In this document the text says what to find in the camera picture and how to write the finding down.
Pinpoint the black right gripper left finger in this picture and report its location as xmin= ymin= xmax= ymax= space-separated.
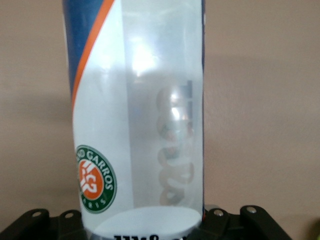
xmin=0 ymin=208 xmax=87 ymax=240

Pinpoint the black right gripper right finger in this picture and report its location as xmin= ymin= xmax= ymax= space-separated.
xmin=197 ymin=204 xmax=294 ymax=240

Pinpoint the white blue tennis ball can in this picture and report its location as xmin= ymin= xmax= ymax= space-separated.
xmin=61 ymin=0 xmax=207 ymax=240

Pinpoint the brown table cover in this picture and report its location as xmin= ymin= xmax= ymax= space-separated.
xmin=0 ymin=0 xmax=320 ymax=240

